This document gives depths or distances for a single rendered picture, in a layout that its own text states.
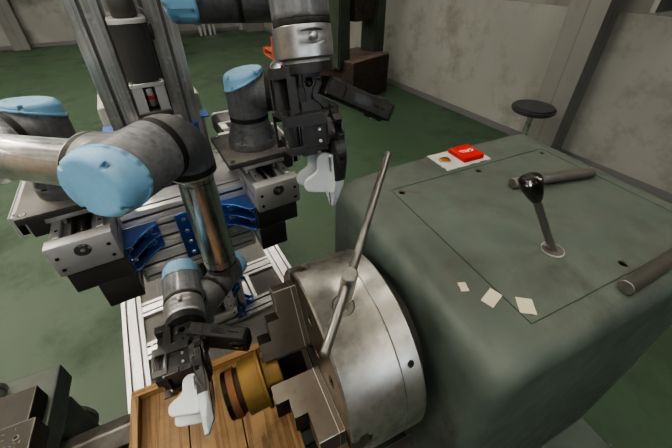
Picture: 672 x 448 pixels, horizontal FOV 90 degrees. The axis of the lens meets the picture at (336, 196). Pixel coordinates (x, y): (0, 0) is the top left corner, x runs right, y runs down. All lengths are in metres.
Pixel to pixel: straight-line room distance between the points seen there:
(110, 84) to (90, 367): 1.48
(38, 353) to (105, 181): 1.90
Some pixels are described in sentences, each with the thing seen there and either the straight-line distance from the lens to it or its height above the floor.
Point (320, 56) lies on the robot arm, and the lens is 0.45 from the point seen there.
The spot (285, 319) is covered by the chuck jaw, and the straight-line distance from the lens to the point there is 0.59.
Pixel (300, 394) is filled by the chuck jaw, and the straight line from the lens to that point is 0.60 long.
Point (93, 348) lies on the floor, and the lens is 2.28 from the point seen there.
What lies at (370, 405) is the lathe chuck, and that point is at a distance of 0.53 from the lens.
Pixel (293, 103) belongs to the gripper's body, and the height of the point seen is 1.49.
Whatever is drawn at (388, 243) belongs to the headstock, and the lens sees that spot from 0.60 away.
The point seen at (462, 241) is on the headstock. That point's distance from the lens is 0.61.
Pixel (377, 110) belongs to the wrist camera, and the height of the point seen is 1.47.
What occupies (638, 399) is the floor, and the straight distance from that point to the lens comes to 2.27.
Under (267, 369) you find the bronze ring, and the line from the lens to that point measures 0.61.
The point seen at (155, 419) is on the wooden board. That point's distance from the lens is 0.89.
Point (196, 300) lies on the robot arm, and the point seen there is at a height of 1.10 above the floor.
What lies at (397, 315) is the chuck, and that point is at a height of 1.22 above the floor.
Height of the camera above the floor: 1.65
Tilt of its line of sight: 35 degrees down
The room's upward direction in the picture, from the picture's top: straight up
